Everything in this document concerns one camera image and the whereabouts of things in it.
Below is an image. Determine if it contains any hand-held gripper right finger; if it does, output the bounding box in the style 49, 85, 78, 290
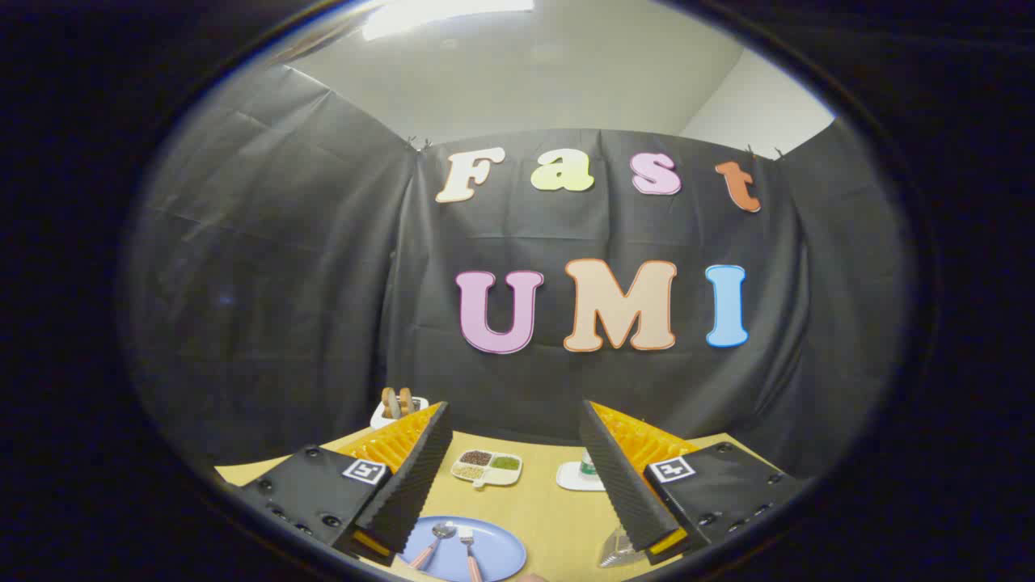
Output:
578, 399, 809, 567

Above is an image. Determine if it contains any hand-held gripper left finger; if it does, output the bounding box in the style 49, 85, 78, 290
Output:
233, 400, 454, 567

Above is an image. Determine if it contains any spoon with red checked handle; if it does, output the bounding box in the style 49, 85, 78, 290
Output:
408, 521, 458, 571

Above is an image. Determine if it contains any fork with red checked handle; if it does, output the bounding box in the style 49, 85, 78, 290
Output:
458, 527, 484, 582

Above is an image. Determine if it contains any white square coaster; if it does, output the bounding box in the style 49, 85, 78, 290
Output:
556, 461, 607, 492

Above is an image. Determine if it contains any cream white toaster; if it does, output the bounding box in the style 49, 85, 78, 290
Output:
370, 396, 429, 430

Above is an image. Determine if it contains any divided white dish of beans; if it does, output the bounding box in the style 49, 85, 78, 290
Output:
450, 449, 523, 490

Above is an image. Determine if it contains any blue round plate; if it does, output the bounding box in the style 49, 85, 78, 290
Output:
398, 516, 527, 582

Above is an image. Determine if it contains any metal wire cutlery basket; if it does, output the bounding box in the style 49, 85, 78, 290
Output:
598, 525, 648, 569

